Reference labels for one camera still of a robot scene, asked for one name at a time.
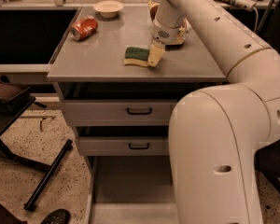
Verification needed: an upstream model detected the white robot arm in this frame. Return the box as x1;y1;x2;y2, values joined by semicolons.
153;0;280;224

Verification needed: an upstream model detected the brown box on stand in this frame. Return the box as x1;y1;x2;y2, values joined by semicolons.
0;76;30;113

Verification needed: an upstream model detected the black shoe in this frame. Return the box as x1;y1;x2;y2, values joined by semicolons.
40;209;71;224

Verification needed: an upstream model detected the black side table stand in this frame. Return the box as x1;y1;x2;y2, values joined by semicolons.
0;95;74;212

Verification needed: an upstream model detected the white ceramic bowl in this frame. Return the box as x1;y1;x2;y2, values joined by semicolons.
93;0;123;19

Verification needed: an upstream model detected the black office chair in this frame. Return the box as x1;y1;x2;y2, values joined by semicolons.
254;140;280;194

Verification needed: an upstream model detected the bottom grey drawer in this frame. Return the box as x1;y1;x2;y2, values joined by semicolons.
85;156;179;224

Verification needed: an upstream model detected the crushed red soda can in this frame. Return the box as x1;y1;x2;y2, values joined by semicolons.
71;16;98;41

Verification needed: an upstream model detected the grey drawer cabinet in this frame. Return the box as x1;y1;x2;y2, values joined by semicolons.
47;5;227;224

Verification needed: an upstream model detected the top grey drawer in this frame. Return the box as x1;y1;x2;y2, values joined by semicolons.
60;100;176;127

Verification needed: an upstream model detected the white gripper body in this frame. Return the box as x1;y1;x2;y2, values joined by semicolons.
152;17;187;46

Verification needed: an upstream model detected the middle grey drawer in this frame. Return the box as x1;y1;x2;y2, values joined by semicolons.
76;136;169;156

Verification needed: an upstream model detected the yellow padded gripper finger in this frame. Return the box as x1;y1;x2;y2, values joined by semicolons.
147;41;165;67

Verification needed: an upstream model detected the grey drawer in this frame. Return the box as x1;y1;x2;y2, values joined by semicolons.
60;100;176;127
76;136;169;156
85;156;179;224

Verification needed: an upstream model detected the green and yellow sponge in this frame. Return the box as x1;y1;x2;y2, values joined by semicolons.
124;47;149;67

